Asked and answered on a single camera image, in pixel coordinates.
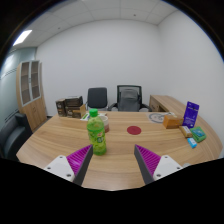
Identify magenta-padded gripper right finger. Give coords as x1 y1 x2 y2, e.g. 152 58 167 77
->
133 144 184 185

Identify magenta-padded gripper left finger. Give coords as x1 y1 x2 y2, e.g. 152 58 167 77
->
44 144 94 187

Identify green drink bottle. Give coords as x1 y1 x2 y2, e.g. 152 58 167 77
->
86 108 108 156

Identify small blue box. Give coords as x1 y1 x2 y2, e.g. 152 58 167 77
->
186 137 198 149

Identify yellowish small packet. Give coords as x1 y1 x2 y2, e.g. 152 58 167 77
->
178 125 194 139

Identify green packet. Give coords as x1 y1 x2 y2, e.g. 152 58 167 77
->
189 126 207 144

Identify flat round red coaster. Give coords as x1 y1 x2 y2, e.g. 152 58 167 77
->
126 125 142 136

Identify brown cardboard carton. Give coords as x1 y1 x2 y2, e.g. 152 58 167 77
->
65 104 88 119

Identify purple pouch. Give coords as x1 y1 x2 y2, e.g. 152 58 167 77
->
182 101 200 129

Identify black leather sofa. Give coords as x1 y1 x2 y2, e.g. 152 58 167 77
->
0 112 34 162

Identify small dark brown box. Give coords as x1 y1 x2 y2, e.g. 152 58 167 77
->
55 98 68 118

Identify wooden side desk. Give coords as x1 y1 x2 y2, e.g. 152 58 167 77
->
148 94 188 116

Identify black cardboard box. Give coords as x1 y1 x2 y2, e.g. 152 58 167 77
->
64 95 84 108

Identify wooden shelf cabinet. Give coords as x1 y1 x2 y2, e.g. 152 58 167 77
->
15 60 48 132

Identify grey backpack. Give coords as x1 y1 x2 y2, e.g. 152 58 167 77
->
118 88 140 112

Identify black mesh office chair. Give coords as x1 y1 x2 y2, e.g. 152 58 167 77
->
108 84 152 113

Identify black visitor chair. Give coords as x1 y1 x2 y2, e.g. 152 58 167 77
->
85 87 109 112

